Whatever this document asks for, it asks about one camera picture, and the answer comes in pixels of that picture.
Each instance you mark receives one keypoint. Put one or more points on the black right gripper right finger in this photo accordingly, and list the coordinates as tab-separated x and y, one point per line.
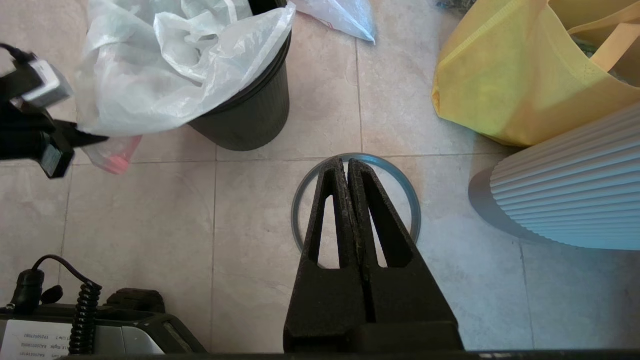
410	310

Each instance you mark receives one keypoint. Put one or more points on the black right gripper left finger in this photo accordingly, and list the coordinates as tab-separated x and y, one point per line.
325	310

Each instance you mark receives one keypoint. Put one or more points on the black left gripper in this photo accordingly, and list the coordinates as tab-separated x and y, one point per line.
55	157

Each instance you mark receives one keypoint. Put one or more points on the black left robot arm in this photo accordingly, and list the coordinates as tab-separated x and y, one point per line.
20	135

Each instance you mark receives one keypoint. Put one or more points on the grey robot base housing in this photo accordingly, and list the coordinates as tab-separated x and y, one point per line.
135	340

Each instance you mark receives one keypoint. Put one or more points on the black round trash bin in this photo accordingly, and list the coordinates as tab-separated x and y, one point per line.
250	120

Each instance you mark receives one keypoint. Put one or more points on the yellow non-woven shopping bag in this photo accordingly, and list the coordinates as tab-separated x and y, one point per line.
500	90

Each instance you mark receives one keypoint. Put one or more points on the dark cable bundle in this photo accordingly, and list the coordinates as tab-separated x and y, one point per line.
452	4

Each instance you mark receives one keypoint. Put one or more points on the white ribbed bin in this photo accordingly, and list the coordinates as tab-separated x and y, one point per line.
575	200

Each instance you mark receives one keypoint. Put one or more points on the small left wrist camera box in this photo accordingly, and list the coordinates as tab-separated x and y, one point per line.
47	85

